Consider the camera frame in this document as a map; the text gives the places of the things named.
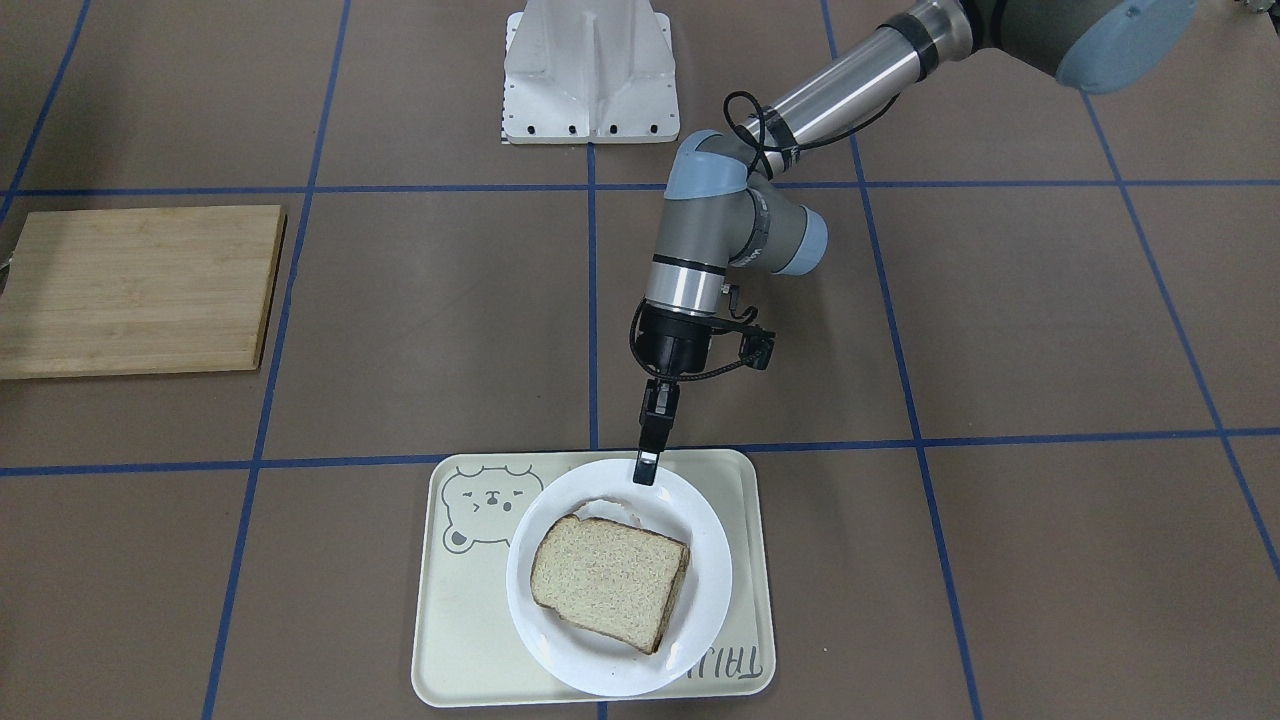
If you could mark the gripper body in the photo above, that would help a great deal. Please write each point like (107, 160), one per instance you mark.
(674, 345)

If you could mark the white round plate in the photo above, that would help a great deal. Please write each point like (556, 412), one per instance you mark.
(599, 665)

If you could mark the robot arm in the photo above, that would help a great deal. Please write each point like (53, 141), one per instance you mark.
(722, 211)

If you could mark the white camera pillar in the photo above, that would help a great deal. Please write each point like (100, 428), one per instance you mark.
(589, 72)

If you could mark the wooden cutting board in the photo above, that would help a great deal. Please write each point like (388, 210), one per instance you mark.
(140, 291)

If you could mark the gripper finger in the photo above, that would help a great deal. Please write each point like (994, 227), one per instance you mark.
(654, 434)

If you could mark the white bread slice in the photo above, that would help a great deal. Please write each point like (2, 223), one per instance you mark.
(610, 579)

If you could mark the cream rectangular tray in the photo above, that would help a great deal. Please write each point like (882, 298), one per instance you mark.
(466, 651)

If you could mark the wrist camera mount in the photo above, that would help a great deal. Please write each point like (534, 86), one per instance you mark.
(756, 344)

